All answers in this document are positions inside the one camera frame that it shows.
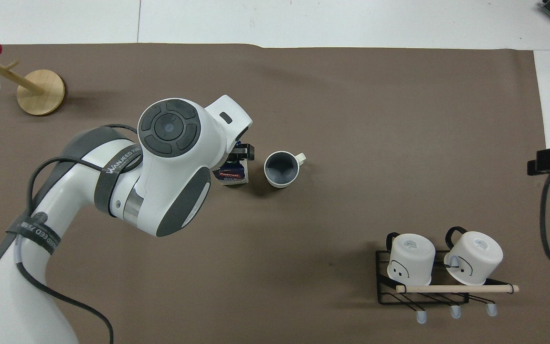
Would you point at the wooden cup stand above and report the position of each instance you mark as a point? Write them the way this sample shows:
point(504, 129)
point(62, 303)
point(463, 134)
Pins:
point(41, 93)

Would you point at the white cup with grey inside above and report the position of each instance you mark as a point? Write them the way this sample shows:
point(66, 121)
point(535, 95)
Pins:
point(280, 169)

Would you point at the blue and white milk carton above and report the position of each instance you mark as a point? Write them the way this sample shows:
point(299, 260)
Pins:
point(233, 176)

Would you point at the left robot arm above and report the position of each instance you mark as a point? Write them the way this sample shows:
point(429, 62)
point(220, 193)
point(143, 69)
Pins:
point(170, 172)

